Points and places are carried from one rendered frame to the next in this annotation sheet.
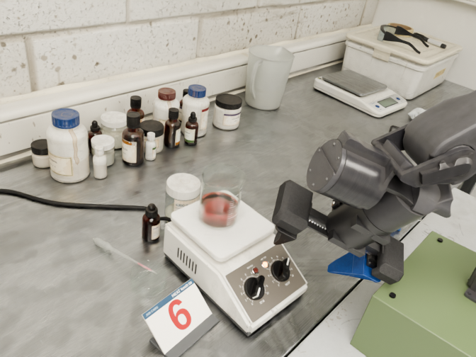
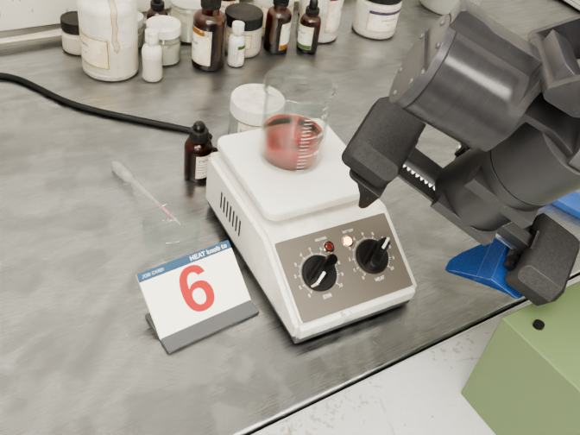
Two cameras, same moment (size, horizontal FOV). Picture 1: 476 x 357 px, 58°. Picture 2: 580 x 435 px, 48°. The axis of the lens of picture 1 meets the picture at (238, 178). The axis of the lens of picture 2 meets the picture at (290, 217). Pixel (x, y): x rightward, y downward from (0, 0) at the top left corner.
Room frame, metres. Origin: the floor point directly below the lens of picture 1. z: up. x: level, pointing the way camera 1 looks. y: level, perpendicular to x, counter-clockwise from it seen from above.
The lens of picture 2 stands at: (0.03, -0.11, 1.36)
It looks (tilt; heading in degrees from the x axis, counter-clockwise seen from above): 42 degrees down; 14
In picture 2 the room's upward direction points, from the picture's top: 10 degrees clockwise
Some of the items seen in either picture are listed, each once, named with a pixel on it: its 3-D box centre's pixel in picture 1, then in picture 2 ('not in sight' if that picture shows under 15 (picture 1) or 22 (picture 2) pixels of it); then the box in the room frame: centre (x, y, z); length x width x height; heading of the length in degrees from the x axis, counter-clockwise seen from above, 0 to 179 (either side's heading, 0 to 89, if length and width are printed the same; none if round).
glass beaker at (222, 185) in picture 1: (219, 198); (292, 122); (0.51, 0.02, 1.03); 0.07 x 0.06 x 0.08; 144
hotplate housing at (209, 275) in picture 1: (230, 253); (303, 216); (0.49, -0.01, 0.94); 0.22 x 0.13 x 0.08; 49
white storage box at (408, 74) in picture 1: (399, 59); not in sight; (1.60, -0.51, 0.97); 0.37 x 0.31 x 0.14; 143
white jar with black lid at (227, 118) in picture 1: (227, 111); (377, 9); (1.00, 0.06, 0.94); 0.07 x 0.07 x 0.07
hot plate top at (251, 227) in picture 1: (222, 222); (296, 165); (0.51, 0.01, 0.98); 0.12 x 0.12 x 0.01; 49
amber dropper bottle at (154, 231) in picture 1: (151, 220); (198, 148); (0.54, 0.13, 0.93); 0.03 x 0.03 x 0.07
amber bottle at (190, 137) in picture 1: (191, 127); (310, 23); (0.88, 0.12, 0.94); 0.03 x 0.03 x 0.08
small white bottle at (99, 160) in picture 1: (99, 161); (152, 54); (0.69, 0.27, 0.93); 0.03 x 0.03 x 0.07
